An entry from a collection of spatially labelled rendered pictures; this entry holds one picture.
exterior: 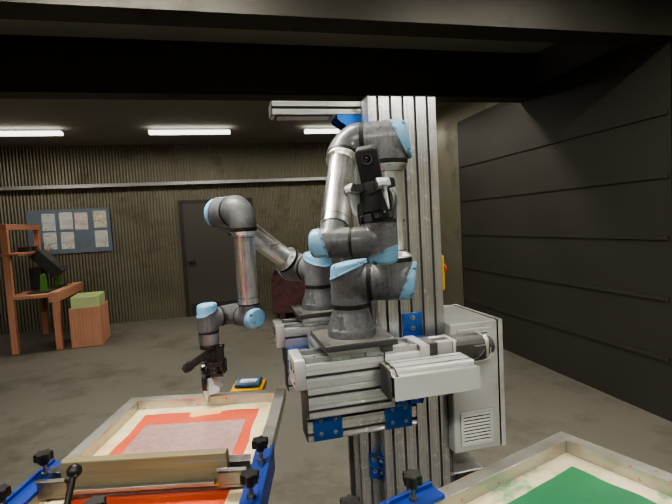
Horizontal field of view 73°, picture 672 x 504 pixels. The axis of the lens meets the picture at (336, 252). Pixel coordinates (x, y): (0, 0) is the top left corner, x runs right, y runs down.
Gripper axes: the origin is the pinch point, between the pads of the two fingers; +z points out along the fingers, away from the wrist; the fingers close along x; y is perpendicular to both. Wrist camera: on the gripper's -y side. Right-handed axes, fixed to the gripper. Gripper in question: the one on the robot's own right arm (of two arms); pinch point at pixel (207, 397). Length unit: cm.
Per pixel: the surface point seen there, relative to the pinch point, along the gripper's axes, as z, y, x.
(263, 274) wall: 31, -78, 718
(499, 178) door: -102, 252, 360
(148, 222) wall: -81, -275, 676
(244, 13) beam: -178, 11, 88
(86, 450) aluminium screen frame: -0.5, -25.6, -38.0
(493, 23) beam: -179, 159, 120
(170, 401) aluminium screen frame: 0.1, -13.4, -1.9
